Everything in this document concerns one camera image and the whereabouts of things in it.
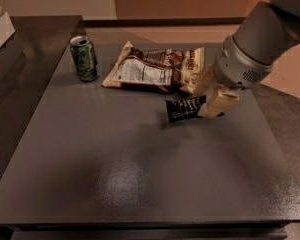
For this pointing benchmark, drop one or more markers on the green soda can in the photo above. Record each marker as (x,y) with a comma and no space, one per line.
(83,54)

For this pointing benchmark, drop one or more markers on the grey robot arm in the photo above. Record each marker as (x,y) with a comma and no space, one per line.
(271,28)

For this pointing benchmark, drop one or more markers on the brown chip bag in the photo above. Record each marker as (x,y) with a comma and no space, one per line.
(157,70)

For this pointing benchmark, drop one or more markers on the black rxbar chocolate wrapper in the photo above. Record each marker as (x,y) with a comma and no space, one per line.
(183,109)

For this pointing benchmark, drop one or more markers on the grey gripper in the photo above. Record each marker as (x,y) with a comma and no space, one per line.
(237,65)

